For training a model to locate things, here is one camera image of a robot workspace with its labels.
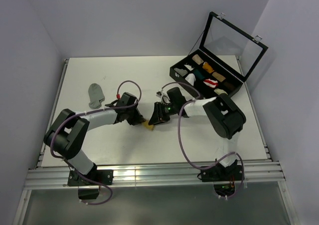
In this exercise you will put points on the tan rolled sock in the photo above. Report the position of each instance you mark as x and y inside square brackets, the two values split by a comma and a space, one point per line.
[218, 76]

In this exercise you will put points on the grey white rolled sock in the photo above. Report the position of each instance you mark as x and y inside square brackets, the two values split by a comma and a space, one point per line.
[180, 72]

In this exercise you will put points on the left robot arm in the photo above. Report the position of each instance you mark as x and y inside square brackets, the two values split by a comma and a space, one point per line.
[67, 133]

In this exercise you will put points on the red white striped sock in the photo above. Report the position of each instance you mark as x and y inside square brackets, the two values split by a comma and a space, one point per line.
[211, 83]

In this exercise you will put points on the mustard yellow sock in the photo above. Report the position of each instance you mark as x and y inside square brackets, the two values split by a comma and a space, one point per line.
[148, 126]

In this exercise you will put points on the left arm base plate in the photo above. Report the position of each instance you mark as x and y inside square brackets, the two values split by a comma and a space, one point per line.
[104, 177]

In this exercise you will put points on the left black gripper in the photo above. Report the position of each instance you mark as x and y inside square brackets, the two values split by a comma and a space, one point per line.
[138, 118]

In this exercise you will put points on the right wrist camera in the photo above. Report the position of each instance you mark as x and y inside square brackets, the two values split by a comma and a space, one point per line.
[160, 93]

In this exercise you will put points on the teal rolled sock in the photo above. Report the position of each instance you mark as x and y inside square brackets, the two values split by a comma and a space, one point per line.
[198, 75]

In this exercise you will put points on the brown rolled sock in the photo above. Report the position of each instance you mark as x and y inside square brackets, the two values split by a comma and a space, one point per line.
[229, 86]

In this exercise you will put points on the aluminium frame rail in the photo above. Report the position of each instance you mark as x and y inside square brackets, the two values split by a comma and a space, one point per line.
[150, 175]

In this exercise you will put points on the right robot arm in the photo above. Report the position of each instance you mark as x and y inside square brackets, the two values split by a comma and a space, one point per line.
[225, 117]

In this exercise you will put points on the beige rolled sock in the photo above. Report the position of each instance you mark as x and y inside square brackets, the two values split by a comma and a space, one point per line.
[196, 58]

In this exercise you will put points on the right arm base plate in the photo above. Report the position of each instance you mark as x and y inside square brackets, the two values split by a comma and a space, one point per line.
[219, 173]

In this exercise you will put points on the black compartment box with lid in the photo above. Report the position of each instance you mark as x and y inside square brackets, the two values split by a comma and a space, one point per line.
[230, 51]

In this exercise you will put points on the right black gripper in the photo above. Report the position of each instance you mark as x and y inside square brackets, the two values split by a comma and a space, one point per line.
[158, 116]

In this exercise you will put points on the white black rolled sock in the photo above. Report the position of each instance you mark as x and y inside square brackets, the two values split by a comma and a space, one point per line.
[189, 67]

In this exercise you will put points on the cream rolled sock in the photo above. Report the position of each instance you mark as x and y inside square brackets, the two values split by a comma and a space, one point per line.
[220, 91]

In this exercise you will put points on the orange rolled sock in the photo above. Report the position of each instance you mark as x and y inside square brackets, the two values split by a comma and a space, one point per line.
[207, 67]

